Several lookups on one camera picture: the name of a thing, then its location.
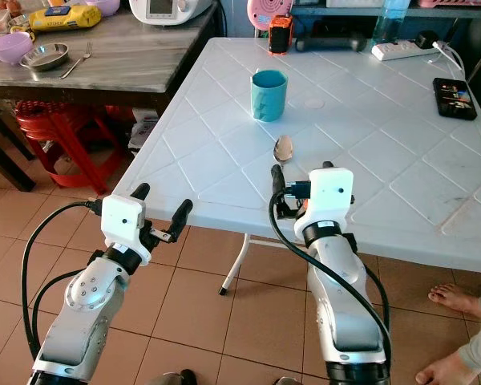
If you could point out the silver metal spoon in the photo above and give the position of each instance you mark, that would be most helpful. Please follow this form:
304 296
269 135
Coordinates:
283 148

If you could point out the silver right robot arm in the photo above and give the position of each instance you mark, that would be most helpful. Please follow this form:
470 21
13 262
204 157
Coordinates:
345 313

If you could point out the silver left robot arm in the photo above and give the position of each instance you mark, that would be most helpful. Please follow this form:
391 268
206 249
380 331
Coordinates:
88 309

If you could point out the white box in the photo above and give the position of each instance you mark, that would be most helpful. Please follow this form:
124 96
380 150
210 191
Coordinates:
143 135

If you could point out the white plastic folding table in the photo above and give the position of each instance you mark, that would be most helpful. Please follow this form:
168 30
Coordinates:
369 120

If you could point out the teal plastic cup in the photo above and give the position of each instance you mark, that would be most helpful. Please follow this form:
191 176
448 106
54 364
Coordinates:
268 100

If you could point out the red plastic stool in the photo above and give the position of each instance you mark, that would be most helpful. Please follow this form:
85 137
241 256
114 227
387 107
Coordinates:
52 120

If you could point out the black elongated device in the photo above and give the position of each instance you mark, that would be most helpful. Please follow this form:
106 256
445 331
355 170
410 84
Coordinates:
331 43

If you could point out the grey wood-grain table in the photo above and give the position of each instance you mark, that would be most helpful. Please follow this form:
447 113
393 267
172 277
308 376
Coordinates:
136 64

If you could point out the white power strip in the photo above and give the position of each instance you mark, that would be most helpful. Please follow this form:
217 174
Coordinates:
401 52

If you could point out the orange and black device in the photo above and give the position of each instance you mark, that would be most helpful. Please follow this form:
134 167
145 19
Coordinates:
280 36

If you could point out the black rectangular device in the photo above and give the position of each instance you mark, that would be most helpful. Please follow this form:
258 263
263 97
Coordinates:
454 98

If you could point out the silver metal fork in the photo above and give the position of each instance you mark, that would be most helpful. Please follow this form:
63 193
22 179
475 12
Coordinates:
86 53

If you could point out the blue transparent bottle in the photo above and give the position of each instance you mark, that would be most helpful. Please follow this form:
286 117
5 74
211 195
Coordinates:
391 20

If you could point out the black power adapter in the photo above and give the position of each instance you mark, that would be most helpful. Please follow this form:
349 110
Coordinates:
427 40

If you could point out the pink round object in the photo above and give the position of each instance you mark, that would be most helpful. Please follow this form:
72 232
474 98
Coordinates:
260 14

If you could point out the white kitchen appliance with display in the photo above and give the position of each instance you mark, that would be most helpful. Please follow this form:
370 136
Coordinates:
171 11

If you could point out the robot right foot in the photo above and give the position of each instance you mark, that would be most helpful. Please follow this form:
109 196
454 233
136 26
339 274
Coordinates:
289 381

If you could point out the yellow food package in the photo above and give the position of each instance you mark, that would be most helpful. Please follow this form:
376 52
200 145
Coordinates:
66 19

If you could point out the pale lilac plastic bowl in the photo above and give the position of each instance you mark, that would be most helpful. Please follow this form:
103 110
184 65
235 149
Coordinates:
104 6

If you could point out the person's bare foot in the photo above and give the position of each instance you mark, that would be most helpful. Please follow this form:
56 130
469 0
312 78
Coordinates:
445 371
461 299

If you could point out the purple plastic bowl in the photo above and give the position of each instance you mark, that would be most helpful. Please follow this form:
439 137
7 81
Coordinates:
10 48

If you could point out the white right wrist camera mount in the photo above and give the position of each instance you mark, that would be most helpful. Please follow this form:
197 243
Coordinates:
330 195

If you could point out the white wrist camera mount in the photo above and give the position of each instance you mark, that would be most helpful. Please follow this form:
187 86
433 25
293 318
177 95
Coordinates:
124 218
330 195

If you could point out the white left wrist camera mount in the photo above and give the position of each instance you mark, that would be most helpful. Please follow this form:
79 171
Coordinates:
124 218

